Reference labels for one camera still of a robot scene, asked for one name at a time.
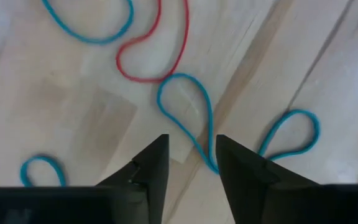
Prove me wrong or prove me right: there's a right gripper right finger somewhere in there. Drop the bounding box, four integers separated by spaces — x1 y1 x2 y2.
215 134 319 224

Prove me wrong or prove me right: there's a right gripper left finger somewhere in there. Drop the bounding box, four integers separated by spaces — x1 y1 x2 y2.
95 134 170 224

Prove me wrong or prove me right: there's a blue rubber band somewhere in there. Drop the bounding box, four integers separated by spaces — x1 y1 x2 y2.
19 154 67 187
156 73 321 175
40 0 135 45

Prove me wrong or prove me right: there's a red rubber band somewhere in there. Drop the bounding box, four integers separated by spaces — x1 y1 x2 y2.
116 0 190 84

